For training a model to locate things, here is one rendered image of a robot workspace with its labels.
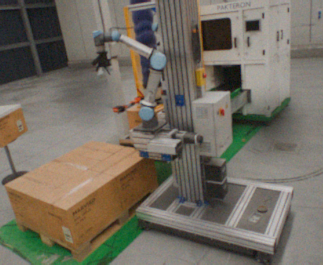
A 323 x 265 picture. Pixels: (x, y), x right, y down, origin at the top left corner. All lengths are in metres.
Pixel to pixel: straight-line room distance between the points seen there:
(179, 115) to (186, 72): 0.38
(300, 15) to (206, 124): 9.26
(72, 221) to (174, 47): 1.65
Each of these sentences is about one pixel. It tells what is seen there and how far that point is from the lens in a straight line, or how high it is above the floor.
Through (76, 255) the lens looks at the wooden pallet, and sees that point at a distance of 3.02.
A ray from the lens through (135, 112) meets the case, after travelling 3.53.
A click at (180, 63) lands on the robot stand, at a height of 1.53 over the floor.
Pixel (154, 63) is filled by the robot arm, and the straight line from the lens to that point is 2.38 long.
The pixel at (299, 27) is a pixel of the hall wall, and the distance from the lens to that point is 11.56.
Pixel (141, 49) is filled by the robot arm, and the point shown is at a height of 1.69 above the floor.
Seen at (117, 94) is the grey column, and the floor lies 0.94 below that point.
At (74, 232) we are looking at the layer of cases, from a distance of 2.85.
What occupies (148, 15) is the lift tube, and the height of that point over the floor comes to 1.93.
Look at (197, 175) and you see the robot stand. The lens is 2.87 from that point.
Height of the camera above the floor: 1.91
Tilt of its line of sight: 20 degrees down
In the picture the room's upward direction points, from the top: 8 degrees counter-clockwise
